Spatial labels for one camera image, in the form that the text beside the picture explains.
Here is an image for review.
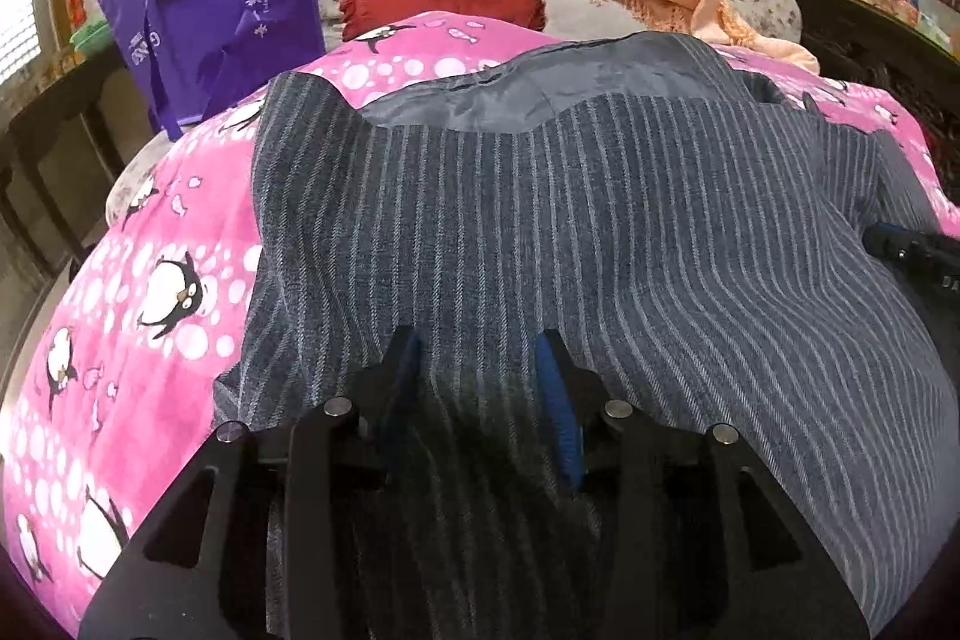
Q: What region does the dark wooden table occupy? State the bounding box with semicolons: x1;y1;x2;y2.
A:
0;55;162;281

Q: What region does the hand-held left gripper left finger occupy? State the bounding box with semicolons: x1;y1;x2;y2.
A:
79;325;421;640

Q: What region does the purple tote bag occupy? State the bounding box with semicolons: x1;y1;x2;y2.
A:
96;0;327;142

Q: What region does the green plastic basin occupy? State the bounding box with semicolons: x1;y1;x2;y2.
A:
70;17;117;58

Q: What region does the pink penguin print blanket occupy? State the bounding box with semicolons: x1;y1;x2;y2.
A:
0;10;938;637

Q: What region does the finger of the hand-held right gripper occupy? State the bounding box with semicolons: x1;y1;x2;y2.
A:
862;222;920;262

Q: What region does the grey pinstriped coat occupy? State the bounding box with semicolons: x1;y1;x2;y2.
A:
210;31;960;640

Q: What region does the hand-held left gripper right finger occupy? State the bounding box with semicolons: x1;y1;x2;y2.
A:
532;329;871;640

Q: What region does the dark wooden headboard shelf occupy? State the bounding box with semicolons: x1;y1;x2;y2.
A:
776;0;960;161

